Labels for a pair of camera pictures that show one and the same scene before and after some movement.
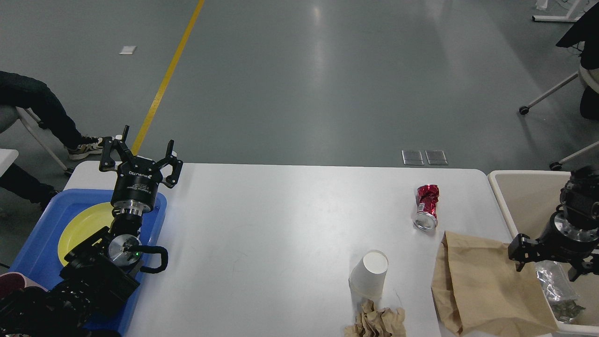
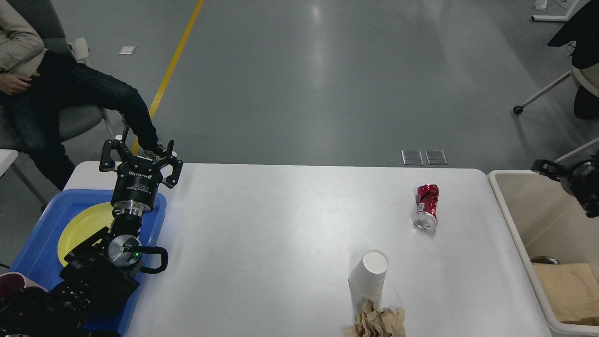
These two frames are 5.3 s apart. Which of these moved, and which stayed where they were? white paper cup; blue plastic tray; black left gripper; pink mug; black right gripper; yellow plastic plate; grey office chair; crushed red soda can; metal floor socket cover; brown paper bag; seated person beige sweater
Moved: seated person beige sweater; brown paper bag; grey office chair; black right gripper
Stayed: blue plastic tray; white paper cup; yellow plastic plate; crushed red soda can; pink mug; metal floor socket cover; black left gripper
